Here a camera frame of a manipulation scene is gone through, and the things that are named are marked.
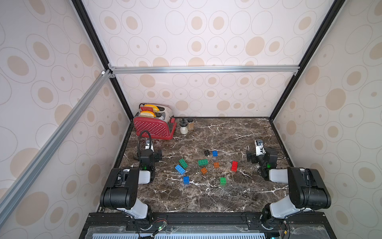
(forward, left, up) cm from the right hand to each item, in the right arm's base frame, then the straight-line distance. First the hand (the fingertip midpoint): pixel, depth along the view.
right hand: (254, 149), depth 94 cm
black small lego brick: (-1, +30, -5) cm, 31 cm away
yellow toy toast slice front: (+13, +69, +17) cm, 72 cm away
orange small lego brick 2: (-14, +32, -3) cm, 35 cm away
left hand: (-3, +65, +4) cm, 65 cm away
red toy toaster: (+8, +59, +10) cm, 61 cm away
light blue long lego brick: (-14, +47, -4) cm, 49 cm away
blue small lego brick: (-2, +25, -4) cm, 25 cm away
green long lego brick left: (-9, +45, -4) cm, 47 cm away
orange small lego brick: (-10, +24, -4) cm, 27 cm away
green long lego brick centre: (-8, +33, -5) cm, 34 cm away
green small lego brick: (-21, +21, -2) cm, 30 cm away
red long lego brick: (-10, +13, -4) cm, 17 cm away
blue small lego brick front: (-21, +42, -3) cm, 47 cm away
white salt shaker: (+17, +47, -1) cm, 50 cm away
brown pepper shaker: (+19, +42, 0) cm, 46 cm away
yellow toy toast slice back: (+18, +65, +17) cm, 70 cm away
